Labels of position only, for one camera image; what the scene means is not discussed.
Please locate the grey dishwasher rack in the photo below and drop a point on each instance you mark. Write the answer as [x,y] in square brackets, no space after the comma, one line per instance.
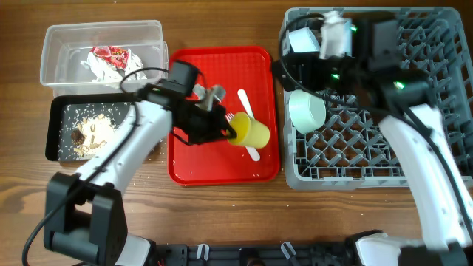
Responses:
[349,152]

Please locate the black rectangular tray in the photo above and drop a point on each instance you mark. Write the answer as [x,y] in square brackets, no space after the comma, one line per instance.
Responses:
[51,150]

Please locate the yellow cup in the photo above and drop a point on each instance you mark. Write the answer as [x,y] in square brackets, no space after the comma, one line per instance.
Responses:
[249,131]

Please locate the white napkin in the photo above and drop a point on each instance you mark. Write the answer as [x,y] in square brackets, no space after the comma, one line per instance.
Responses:
[105,72]

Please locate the red serving tray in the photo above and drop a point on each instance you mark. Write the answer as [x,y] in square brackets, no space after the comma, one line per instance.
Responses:
[219,163]

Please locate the food scraps and rice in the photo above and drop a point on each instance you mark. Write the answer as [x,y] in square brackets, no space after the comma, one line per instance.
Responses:
[87,127]

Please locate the white plastic spoon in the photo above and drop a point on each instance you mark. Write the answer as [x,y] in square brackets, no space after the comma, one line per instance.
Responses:
[245,102]

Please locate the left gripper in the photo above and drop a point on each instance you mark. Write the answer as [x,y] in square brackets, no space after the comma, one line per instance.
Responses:
[214,129]

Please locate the white plastic fork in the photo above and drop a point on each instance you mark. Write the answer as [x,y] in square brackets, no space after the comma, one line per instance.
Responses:
[253,153]

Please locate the small light blue bowl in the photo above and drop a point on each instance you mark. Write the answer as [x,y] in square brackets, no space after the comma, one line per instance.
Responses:
[303,40]

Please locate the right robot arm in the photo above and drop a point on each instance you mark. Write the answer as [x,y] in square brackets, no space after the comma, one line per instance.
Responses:
[401,105]

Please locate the mint green bowl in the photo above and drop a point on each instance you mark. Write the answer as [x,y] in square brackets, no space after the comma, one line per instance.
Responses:
[307,112]

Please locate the clear plastic waste bin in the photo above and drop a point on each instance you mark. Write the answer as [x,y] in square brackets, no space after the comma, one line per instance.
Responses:
[66,47]

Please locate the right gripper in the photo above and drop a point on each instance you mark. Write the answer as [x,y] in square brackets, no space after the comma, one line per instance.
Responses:
[308,63]

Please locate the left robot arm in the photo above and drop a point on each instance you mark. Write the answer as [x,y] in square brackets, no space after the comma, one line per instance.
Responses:
[84,214]

